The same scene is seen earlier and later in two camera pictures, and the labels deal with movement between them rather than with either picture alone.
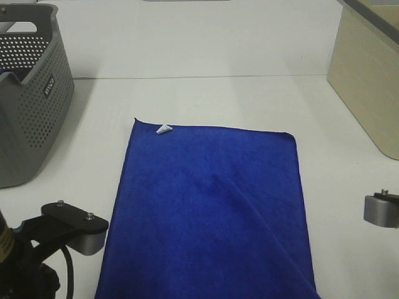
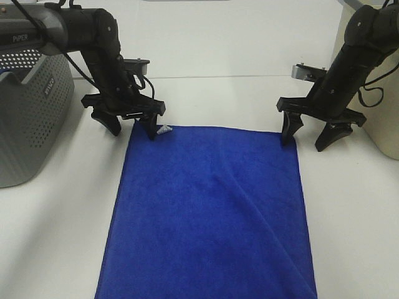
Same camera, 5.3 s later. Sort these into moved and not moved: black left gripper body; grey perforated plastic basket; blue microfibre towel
Moved: black left gripper body
Not moved: grey perforated plastic basket; blue microfibre towel
